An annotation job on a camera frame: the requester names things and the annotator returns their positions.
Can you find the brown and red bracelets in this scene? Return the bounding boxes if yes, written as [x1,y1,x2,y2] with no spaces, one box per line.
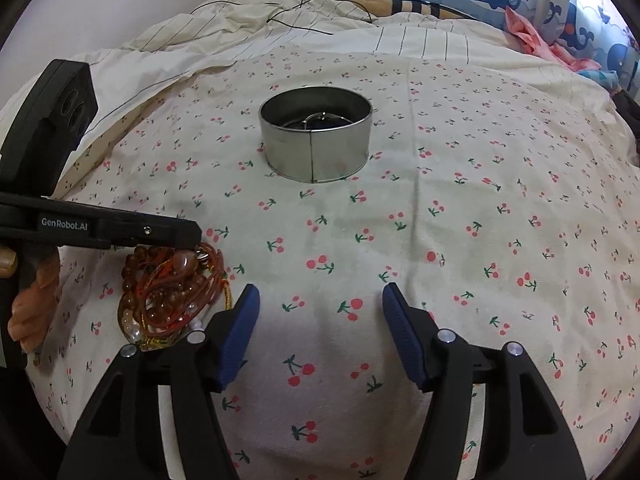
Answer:
[117,241,235,352]

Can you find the pink cloth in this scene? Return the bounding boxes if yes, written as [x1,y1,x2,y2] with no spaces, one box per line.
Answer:
[504,7,601,74]

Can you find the orange black striped pillow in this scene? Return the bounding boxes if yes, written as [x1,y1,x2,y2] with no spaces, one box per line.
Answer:
[350,0,482,21]

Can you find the cream striped duvet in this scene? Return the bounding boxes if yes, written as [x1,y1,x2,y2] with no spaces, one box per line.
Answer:
[0,0,621,196]

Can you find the thin black cable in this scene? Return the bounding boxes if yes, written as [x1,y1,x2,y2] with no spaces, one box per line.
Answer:
[192,0,374,37]

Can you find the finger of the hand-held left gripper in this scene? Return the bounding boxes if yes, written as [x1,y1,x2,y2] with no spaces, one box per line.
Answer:
[94,211,203,251]

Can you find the round metal tin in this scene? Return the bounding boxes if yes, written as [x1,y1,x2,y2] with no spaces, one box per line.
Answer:
[259,86,374,184]

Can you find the cherry print blanket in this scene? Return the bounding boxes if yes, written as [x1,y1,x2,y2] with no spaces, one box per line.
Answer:
[25,50,640,480]

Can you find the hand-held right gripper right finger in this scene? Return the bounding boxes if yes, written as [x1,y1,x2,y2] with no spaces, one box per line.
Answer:
[382,282,586,480]

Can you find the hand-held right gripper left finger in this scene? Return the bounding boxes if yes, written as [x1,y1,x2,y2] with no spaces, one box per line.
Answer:
[57,284,262,480]

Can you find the person's left hand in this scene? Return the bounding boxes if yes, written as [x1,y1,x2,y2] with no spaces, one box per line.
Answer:
[0,249,64,354]

